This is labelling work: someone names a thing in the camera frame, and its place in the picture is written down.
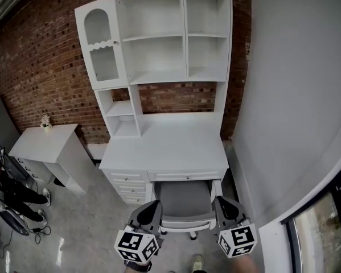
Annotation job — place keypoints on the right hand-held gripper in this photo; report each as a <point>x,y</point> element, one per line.
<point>238,239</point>

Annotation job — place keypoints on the wide white desk drawer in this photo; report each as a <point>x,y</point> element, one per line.
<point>184,176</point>

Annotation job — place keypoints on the black framed window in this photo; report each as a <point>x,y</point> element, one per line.
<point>324,229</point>

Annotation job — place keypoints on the white desk with hutch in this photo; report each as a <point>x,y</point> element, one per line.
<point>170,149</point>

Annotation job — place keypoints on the small white desk drawer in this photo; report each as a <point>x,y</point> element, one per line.
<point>133,199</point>
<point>127,177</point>
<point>130,189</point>

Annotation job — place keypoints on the person's right forearm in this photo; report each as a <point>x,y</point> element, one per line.
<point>244,264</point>

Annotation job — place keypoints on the small white desk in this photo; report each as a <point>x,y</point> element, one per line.
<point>42,146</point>

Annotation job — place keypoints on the person's right shoe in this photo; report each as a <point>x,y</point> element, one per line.
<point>198,262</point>

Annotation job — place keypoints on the black wristwatch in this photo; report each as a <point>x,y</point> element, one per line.
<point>137,266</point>

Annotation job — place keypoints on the grey and white chair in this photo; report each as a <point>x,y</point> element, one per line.
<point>184,200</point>

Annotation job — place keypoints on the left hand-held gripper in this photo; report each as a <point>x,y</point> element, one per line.
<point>133,244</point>

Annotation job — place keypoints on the small potted flower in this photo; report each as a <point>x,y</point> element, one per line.
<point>46,123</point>

